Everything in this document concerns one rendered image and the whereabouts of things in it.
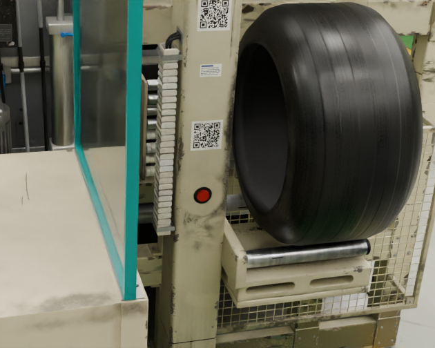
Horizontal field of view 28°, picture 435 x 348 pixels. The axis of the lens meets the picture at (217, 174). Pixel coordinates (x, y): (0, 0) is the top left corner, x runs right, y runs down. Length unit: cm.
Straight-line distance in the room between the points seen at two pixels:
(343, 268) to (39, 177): 87
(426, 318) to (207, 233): 166
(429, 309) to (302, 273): 156
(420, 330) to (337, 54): 183
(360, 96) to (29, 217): 78
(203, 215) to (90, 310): 81
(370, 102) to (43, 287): 88
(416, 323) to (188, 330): 149
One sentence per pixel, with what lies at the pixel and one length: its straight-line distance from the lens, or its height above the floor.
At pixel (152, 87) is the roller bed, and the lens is 238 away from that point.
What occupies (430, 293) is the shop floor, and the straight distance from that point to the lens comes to 380.
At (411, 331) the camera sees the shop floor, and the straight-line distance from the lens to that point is 355.
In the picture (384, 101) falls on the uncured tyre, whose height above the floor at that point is 135.
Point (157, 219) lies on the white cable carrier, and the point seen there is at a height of 99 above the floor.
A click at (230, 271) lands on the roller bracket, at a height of 88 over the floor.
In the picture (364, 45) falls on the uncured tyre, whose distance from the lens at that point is 199.
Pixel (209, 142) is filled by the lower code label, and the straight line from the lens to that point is 202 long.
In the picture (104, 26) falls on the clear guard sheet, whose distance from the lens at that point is 139.
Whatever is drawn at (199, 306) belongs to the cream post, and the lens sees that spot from 227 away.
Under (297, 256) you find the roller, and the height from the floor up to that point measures 91.
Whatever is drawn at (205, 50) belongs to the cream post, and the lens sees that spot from 193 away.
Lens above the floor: 206
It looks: 27 degrees down
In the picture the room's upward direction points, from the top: 4 degrees clockwise
